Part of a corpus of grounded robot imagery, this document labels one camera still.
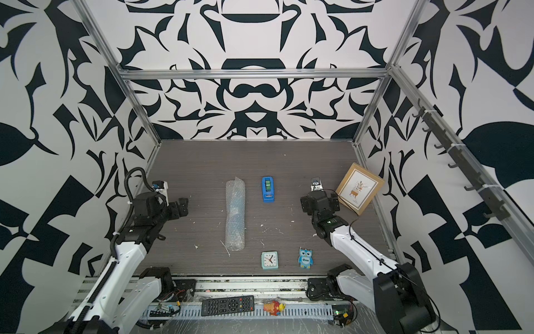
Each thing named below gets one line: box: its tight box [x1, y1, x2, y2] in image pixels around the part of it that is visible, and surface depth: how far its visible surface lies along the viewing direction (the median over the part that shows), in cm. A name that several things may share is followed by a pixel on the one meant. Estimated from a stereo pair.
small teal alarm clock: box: [261, 250, 279, 270], surface depth 81 cm
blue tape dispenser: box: [262, 176, 275, 204], surface depth 99 cm
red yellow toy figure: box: [262, 300, 286, 316], surface depth 70 cm
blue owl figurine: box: [298, 247, 314, 269], surface depth 82 cm
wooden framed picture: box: [335, 162, 386, 216], surface depth 92 cm
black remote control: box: [200, 295, 255, 317], surface depth 71 cm
